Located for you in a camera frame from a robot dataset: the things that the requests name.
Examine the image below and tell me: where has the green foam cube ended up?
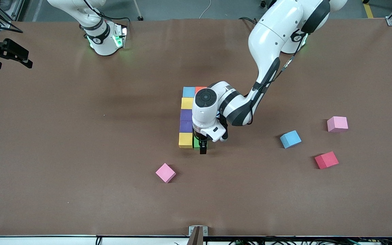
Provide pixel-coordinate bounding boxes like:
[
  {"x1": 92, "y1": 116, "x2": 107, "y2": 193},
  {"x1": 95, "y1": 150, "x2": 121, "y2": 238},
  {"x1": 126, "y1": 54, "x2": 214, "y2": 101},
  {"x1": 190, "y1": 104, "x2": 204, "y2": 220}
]
[{"x1": 193, "y1": 135, "x2": 208, "y2": 150}]

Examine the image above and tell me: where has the pink foam cube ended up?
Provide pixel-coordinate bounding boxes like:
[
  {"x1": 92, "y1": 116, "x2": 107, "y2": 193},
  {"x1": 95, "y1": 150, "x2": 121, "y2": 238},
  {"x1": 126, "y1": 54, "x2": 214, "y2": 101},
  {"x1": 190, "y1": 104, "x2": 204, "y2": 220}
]
[
  {"x1": 155, "y1": 163, "x2": 177, "y2": 184},
  {"x1": 327, "y1": 116, "x2": 349, "y2": 133}
]

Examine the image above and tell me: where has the red foam cube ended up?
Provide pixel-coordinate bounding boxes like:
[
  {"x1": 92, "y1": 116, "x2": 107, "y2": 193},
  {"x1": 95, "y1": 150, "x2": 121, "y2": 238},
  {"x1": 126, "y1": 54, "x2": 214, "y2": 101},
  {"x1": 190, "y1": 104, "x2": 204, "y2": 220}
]
[{"x1": 314, "y1": 151, "x2": 340, "y2": 170}]

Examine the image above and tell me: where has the brown table cover mat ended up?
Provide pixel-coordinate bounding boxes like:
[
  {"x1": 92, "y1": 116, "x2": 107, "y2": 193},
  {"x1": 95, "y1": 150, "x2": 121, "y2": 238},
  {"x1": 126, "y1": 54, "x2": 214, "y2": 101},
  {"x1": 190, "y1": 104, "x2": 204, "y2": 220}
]
[{"x1": 0, "y1": 19, "x2": 392, "y2": 238}]

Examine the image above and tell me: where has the black left camera bracket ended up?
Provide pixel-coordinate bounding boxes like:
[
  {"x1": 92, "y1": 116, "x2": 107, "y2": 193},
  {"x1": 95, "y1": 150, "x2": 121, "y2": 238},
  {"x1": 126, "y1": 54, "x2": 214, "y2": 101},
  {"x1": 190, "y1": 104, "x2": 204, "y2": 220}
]
[{"x1": 219, "y1": 116, "x2": 229, "y2": 141}]

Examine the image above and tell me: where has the metal table edge bracket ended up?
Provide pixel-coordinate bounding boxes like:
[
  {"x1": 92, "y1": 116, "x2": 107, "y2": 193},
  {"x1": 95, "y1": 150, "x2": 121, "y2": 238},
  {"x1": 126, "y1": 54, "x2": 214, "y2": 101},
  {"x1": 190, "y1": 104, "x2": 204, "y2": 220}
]
[{"x1": 187, "y1": 226, "x2": 208, "y2": 245}]

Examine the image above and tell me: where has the white floor cable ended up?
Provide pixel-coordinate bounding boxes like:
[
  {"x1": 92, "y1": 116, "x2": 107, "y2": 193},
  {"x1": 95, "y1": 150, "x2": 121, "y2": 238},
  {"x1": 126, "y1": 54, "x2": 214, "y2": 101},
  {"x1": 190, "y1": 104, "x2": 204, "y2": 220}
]
[{"x1": 199, "y1": 0, "x2": 212, "y2": 19}]

